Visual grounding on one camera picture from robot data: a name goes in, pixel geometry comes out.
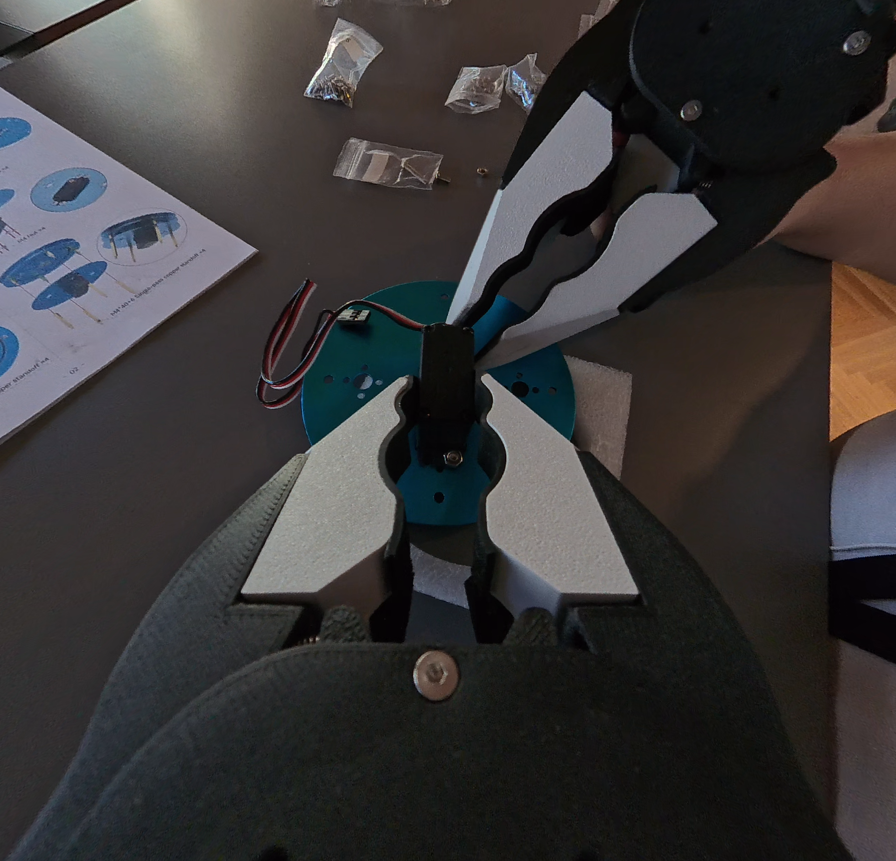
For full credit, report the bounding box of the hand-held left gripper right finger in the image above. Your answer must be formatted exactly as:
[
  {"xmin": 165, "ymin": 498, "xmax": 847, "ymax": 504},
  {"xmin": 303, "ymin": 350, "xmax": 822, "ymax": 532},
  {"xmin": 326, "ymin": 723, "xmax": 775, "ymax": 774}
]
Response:
[{"xmin": 465, "ymin": 373, "xmax": 641, "ymax": 644}]

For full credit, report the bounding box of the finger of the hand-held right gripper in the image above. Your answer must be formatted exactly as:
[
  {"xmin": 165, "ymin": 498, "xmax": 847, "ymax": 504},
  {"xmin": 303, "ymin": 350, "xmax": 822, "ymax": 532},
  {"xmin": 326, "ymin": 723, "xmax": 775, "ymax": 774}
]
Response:
[
  {"xmin": 446, "ymin": 94, "xmax": 627, "ymax": 330},
  {"xmin": 475, "ymin": 189, "xmax": 720, "ymax": 371}
]

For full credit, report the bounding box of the blue round metal plate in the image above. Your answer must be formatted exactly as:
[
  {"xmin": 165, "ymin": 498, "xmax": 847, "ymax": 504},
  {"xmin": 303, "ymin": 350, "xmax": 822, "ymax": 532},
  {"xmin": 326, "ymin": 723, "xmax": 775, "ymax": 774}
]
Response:
[{"xmin": 301, "ymin": 282, "xmax": 576, "ymax": 526}]

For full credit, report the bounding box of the person's white shirt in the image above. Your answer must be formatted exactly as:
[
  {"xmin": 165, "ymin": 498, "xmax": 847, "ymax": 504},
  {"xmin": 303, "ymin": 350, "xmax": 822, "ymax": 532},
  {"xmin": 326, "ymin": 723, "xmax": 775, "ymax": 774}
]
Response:
[{"xmin": 829, "ymin": 399, "xmax": 896, "ymax": 861}]

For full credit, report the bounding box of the small clear bag of nuts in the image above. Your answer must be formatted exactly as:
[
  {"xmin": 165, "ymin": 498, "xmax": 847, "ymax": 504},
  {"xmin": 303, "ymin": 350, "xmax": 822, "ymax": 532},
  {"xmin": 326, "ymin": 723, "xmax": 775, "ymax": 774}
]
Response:
[
  {"xmin": 505, "ymin": 52, "xmax": 548, "ymax": 112},
  {"xmin": 446, "ymin": 65, "xmax": 506, "ymax": 114}
]

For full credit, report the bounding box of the white foam sheet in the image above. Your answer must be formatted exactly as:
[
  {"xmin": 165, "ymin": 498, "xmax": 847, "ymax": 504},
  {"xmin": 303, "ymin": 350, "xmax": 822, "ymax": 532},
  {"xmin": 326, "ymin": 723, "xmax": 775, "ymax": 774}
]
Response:
[{"xmin": 409, "ymin": 357, "xmax": 633, "ymax": 613}]

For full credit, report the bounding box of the clear bag of dark screws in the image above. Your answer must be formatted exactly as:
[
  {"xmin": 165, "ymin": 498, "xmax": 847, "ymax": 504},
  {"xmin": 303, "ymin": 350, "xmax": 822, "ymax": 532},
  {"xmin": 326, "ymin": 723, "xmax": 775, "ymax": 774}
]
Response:
[{"xmin": 302, "ymin": 17, "xmax": 385, "ymax": 108}]

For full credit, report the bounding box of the white instruction booklet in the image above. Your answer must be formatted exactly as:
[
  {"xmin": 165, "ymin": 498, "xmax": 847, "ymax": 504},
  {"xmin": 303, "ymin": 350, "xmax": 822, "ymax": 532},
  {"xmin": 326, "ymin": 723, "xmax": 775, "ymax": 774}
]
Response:
[{"xmin": 0, "ymin": 87, "xmax": 259, "ymax": 445}]

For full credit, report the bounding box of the red white black servo cable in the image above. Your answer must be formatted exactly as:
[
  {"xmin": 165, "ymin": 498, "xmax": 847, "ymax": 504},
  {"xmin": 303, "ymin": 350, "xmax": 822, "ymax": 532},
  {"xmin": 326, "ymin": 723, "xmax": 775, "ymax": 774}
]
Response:
[{"xmin": 255, "ymin": 280, "xmax": 429, "ymax": 408}]

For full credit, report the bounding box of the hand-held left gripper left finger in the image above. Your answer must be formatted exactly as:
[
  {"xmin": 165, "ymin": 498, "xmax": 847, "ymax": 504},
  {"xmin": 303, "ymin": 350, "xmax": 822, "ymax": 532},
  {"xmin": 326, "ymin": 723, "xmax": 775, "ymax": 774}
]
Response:
[{"xmin": 241, "ymin": 374, "xmax": 421, "ymax": 641}]

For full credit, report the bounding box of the clear zip bag white label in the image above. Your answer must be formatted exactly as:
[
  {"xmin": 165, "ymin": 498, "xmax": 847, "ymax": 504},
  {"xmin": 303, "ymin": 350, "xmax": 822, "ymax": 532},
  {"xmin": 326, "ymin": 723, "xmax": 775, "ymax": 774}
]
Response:
[{"xmin": 332, "ymin": 138, "xmax": 444, "ymax": 191}]

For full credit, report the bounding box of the black chest strap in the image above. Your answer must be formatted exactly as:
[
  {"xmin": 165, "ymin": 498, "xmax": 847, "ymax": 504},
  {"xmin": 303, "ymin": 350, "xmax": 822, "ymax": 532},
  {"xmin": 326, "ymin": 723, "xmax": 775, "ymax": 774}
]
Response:
[{"xmin": 829, "ymin": 559, "xmax": 896, "ymax": 660}]

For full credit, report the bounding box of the person's right forearm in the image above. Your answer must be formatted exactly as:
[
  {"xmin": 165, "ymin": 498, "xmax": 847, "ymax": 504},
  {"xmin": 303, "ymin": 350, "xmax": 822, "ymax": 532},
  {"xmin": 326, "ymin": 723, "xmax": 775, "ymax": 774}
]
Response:
[{"xmin": 773, "ymin": 129, "xmax": 896, "ymax": 274}]

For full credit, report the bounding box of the black servo motor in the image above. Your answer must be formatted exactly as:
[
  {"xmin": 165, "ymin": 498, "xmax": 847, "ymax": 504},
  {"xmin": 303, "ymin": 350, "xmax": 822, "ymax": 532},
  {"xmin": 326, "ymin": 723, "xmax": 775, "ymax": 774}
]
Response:
[{"xmin": 418, "ymin": 322, "xmax": 484, "ymax": 466}]

